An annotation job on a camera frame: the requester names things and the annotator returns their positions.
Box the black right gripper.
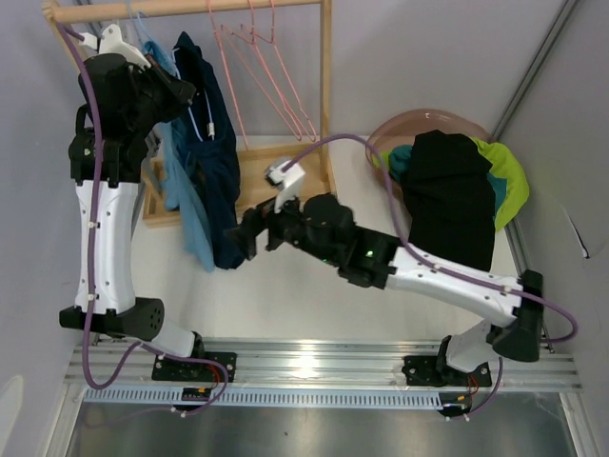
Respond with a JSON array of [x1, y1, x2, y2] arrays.
[[225, 184, 339, 267]]

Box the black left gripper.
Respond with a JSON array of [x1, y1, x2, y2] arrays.
[[127, 53, 195, 136]]

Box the navy blue shorts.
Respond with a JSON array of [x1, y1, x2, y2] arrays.
[[172, 32, 244, 269]]

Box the pink hanger of black shorts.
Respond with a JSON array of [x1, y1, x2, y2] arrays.
[[205, 0, 249, 150]]

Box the pink hanger of green shorts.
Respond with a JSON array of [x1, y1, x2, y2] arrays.
[[249, 0, 318, 141]]

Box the pink hanger of teal shorts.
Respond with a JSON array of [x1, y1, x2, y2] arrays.
[[221, 1, 317, 141]]

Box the teal shorts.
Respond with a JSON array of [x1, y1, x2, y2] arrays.
[[381, 145, 507, 219]]

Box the black shorts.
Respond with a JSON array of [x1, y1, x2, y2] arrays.
[[400, 130, 495, 271]]

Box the lime green shorts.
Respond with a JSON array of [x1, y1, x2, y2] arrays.
[[371, 140, 530, 233]]

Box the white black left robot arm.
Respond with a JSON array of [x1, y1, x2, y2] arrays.
[[59, 53, 206, 381]]

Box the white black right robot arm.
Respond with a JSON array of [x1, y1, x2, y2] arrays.
[[226, 193, 543, 385]]

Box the light blue shorts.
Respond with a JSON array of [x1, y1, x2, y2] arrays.
[[142, 39, 216, 273]]

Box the wooden clothes rack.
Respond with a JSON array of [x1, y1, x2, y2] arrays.
[[42, 1, 335, 228]]

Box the translucent pink plastic basket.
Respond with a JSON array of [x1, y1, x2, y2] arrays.
[[367, 109, 493, 153]]

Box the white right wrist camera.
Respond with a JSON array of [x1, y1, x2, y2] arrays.
[[265, 157, 305, 213]]

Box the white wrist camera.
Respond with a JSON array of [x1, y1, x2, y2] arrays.
[[81, 24, 151, 69], [265, 157, 305, 213]]

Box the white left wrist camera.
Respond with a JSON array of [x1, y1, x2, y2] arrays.
[[81, 24, 151, 69]]

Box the aluminium mounting rail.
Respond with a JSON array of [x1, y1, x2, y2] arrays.
[[63, 338, 582, 393]]

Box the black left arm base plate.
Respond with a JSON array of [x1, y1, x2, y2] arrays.
[[151, 352, 237, 384]]

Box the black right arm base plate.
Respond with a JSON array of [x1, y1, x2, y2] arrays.
[[402, 355, 492, 387]]

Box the white slotted cable duct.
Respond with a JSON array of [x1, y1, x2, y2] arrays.
[[83, 386, 442, 410]]

